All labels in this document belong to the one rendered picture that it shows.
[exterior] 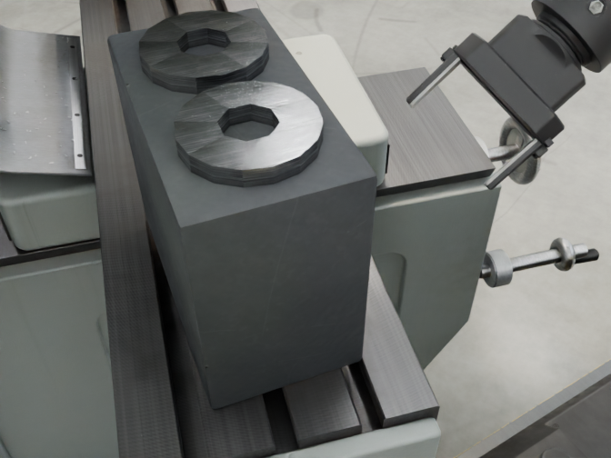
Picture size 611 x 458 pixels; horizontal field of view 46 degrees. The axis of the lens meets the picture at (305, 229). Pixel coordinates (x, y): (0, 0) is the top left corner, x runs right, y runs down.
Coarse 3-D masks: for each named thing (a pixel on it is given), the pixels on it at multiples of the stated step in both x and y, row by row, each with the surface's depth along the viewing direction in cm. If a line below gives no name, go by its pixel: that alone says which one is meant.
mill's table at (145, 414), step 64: (128, 0) 96; (192, 0) 96; (128, 192) 69; (128, 256) 63; (128, 320) 58; (384, 320) 58; (128, 384) 54; (192, 384) 57; (320, 384) 54; (384, 384) 54; (128, 448) 50; (192, 448) 53; (256, 448) 50; (320, 448) 51; (384, 448) 51
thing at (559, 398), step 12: (600, 372) 124; (576, 384) 122; (588, 384) 122; (552, 396) 120; (564, 396) 120; (540, 408) 119; (552, 408) 119; (516, 420) 117; (528, 420) 117; (504, 432) 116; (516, 432) 116; (480, 444) 114; (492, 444) 114; (456, 456) 113; (468, 456) 113; (480, 456) 113
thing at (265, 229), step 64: (128, 64) 51; (192, 64) 48; (256, 64) 49; (128, 128) 57; (192, 128) 43; (256, 128) 45; (320, 128) 43; (192, 192) 41; (256, 192) 41; (320, 192) 41; (192, 256) 41; (256, 256) 43; (320, 256) 45; (192, 320) 47; (256, 320) 47; (320, 320) 49; (256, 384) 52
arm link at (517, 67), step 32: (544, 0) 63; (576, 0) 61; (608, 0) 60; (512, 32) 63; (544, 32) 63; (576, 32) 61; (608, 32) 61; (480, 64) 64; (512, 64) 64; (544, 64) 63; (576, 64) 63; (608, 64) 64; (512, 96) 64; (544, 96) 63; (544, 128) 64
